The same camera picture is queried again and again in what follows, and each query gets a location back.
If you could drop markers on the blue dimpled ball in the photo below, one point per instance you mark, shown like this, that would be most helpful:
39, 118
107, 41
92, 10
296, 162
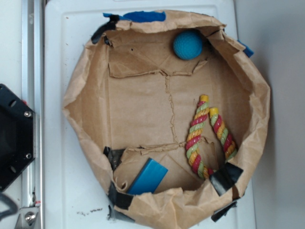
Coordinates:
188, 45

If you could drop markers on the brown paper bag tray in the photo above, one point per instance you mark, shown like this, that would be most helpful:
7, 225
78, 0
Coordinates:
131, 98

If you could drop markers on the blue rectangular block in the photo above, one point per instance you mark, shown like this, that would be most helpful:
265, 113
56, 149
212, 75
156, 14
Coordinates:
148, 179

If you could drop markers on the white plastic board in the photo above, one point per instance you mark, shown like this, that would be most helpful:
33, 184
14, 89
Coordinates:
73, 198

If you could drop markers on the multicolour twisted rope toy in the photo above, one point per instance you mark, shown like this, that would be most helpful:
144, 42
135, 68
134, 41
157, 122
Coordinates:
226, 140

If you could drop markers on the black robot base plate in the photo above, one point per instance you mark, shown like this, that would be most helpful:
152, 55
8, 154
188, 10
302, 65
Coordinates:
16, 137

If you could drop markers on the aluminium frame rail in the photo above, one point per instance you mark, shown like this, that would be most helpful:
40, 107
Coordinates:
32, 91

